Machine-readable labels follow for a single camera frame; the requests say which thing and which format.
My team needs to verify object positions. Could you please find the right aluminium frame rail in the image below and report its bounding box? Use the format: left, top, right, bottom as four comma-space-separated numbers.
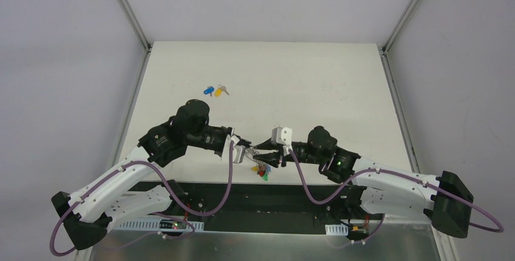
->
378, 0, 460, 261

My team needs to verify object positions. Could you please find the left aluminium frame rail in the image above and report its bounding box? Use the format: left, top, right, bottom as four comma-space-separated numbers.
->
72, 0, 152, 261

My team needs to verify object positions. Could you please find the aluminium frame rail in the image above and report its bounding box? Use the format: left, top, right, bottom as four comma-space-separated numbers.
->
72, 0, 152, 261
378, 0, 460, 261

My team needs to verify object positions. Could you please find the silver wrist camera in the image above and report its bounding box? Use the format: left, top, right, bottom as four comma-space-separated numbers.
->
271, 127, 293, 146
222, 134, 252, 164

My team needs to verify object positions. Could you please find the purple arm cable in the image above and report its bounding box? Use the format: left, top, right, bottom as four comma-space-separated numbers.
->
287, 146, 505, 234
49, 140, 236, 257

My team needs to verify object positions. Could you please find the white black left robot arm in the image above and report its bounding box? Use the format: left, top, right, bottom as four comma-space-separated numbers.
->
50, 99, 250, 256

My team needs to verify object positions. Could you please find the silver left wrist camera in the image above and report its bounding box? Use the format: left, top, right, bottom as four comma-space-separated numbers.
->
222, 134, 252, 164

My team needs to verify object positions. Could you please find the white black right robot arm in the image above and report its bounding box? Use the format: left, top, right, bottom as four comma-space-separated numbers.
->
252, 126, 474, 239

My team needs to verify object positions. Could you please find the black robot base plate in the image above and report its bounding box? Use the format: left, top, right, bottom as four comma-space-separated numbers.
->
108, 180, 387, 236

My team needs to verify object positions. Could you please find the yellow tag key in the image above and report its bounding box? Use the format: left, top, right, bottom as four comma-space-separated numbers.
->
214, 85, 229, 97

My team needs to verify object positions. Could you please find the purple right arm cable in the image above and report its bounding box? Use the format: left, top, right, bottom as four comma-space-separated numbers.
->
287, 146, 505, 234

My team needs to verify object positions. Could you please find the blue tag key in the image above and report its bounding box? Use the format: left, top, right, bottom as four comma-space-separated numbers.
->
203, 86, 215, 97

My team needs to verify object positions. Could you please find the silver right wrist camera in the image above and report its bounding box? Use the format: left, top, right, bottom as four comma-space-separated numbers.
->
271, 127, 293, 146

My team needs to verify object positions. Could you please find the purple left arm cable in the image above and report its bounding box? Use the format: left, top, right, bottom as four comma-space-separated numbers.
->
49, 140, 236, 257

